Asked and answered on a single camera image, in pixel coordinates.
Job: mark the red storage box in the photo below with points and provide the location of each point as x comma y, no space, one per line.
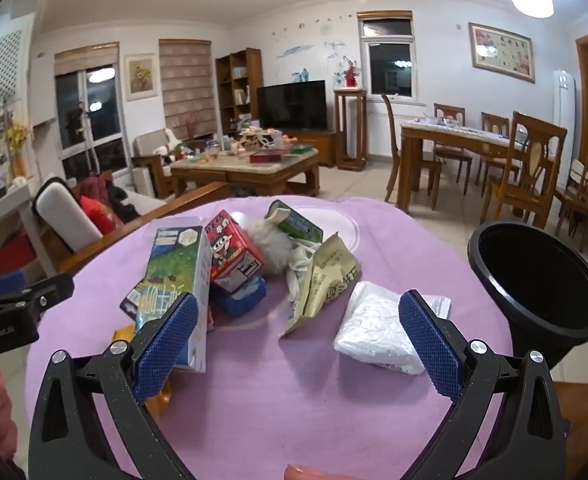
13,255

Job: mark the wooden sofa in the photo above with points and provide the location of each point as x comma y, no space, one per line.
148,205

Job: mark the framed floral picture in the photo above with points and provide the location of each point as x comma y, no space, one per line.
501,52

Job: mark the red flower vase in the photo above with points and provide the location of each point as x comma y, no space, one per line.
350,77

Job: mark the dark clothes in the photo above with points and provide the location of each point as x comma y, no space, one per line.
121,205

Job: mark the wooden tiered snack tray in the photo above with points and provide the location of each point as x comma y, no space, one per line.
256,137

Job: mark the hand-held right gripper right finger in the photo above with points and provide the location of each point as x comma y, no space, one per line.
434,345

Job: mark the red snack packet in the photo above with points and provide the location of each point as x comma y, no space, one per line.
228,255

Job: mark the white standing air conditioner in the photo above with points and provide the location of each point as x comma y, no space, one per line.
564,97

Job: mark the olive green paper bag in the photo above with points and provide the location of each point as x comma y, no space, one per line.
324,280

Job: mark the white plastic packet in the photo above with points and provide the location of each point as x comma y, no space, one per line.
374,330

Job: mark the blue plastic wrapper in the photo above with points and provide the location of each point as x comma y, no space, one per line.
244,300

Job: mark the sunflower painting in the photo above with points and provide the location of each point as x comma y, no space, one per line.
140,77

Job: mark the black trash bin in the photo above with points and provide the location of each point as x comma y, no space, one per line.
564,355

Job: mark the tall wooden plant stand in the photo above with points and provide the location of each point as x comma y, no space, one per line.
350,91

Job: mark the balcony glass door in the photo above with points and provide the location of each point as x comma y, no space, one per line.
103,110

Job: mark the wooden dining table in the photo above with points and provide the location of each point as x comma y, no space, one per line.
454,135

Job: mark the grey fluffy toy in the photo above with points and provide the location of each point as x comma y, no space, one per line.
274,250

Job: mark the white framed window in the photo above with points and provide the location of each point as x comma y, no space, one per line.
389,60

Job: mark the tall green blue carton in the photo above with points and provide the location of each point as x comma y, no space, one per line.
173,265

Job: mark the wooden television cabinet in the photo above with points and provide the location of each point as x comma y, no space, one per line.
324,147

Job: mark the wooden coffee table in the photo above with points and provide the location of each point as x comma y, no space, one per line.
254,172

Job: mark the white plush toy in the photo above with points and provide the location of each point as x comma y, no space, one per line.
169,142

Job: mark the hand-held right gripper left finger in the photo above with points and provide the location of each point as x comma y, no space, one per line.
168,345

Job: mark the wooden bookshelf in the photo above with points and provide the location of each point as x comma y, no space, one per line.
254,75

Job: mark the person's left hand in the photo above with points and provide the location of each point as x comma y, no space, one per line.
6,410

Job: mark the white sofa cushion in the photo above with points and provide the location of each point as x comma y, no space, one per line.
66,215

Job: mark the small green carton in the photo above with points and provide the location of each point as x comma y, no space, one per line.
299,225

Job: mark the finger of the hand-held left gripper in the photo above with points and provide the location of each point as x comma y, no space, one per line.
48,290

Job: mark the green box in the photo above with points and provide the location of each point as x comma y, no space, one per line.
304,149

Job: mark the long beige roller blind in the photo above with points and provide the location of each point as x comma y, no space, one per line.
186,90

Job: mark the white radiator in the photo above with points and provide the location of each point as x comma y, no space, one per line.
381,132

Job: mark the wooden armchair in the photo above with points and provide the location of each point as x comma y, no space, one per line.
146,145

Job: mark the black television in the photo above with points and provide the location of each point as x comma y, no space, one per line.
291,105

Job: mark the person's right hand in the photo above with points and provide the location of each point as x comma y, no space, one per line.
314,474

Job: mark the yellow flowers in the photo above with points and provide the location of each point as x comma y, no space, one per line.
17,137

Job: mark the purple printed cloth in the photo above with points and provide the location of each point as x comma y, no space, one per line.
274,400

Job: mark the orange wrapper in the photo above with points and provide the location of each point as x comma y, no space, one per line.
161,402

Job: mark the white tissue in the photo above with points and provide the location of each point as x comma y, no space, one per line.
299,265

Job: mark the short beige roller blind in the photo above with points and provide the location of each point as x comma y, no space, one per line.
87,59

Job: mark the red gift box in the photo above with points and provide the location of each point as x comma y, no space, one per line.
266,157

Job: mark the red cushion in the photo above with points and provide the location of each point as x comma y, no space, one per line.
101,215

